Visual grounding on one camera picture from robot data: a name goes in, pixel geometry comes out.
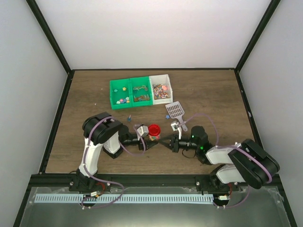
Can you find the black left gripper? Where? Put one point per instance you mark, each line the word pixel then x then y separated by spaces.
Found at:
pixel 148 142

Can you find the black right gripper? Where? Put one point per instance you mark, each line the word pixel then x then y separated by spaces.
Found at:
pixel 174 142

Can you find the clear plastic jar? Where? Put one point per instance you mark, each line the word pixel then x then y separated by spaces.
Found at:
pixel 154 137

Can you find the red round lid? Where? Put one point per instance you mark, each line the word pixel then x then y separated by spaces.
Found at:
pixel 154 130

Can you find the lilac slotted plastic scoop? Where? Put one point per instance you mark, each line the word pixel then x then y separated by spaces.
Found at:
pixel 176 112

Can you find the green bin with square lollipops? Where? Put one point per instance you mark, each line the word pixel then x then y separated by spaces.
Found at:
pixel 141 91

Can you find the green bin with star candies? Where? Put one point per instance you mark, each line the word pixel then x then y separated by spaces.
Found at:
pixel 120 94

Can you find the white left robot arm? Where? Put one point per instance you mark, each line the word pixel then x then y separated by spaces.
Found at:
pixel 103 132

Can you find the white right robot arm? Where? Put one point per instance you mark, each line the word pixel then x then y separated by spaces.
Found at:
pixel 245 162

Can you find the white bin with swirl lollipops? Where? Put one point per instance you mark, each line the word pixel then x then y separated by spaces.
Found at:
pixel 161 90

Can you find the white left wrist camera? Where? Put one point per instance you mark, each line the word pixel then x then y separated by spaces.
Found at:
pixel 142 130

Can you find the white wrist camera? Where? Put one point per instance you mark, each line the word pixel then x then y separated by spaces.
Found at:
pixel 176 127
pixel 142 130

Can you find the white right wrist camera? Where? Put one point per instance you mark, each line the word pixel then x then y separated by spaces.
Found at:
pixel 176 127

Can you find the light blue slotted cable duct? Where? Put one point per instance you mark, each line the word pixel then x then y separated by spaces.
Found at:
pixel 126 198

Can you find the black front mounting rail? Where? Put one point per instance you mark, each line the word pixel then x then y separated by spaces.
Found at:
pixel 201 183

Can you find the black enclosure frame post right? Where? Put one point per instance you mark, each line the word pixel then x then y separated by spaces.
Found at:
pixel 257 33

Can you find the black enclosure frame post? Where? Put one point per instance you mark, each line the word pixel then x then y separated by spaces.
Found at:
pixel 257 33
pixel 48 33

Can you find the black enclosure frame post left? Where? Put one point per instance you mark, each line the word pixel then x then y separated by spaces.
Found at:
pixel 48 33

